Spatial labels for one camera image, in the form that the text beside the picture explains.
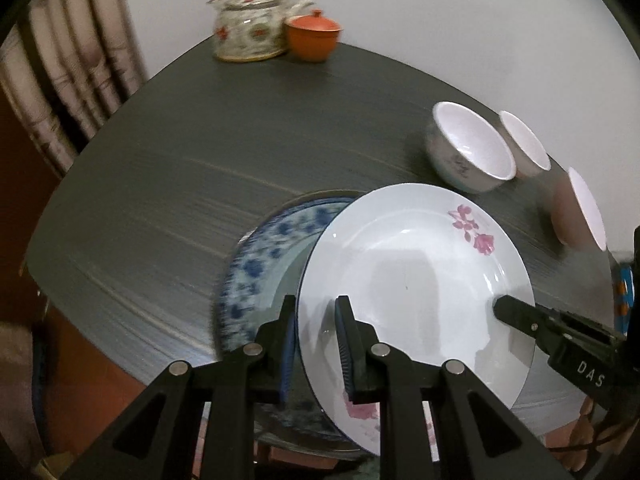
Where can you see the plain white ribbed bowl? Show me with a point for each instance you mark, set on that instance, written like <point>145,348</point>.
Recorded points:
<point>527,145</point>

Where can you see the blue box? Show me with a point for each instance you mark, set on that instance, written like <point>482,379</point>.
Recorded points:
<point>621,300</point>

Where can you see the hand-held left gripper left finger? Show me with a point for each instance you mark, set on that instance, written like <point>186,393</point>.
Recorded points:
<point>286,355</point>

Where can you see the pink bowl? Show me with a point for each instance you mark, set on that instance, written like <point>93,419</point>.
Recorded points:
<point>565,215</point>

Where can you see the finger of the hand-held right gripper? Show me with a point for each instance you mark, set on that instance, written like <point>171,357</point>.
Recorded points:
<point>530,320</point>

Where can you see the orange lidded cup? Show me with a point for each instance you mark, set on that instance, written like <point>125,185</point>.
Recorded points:
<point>310,40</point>

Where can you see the white plate with pink flowers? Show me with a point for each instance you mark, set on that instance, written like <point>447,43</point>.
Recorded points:
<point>415,270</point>

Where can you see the white bowl with dark print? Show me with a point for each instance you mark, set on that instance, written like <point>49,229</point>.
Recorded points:
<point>465,140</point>

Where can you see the beige patterned curtain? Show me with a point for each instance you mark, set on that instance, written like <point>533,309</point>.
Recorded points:
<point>75,60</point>

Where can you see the person's right hand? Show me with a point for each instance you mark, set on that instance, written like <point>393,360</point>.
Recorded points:
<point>590,430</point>

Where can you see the large blue floral plate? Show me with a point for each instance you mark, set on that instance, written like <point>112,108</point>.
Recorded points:
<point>255,260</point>

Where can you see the floral ceramic teapot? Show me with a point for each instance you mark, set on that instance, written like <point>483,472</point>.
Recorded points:
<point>245,35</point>

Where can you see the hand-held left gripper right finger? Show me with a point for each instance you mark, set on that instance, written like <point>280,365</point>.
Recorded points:
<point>345,350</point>

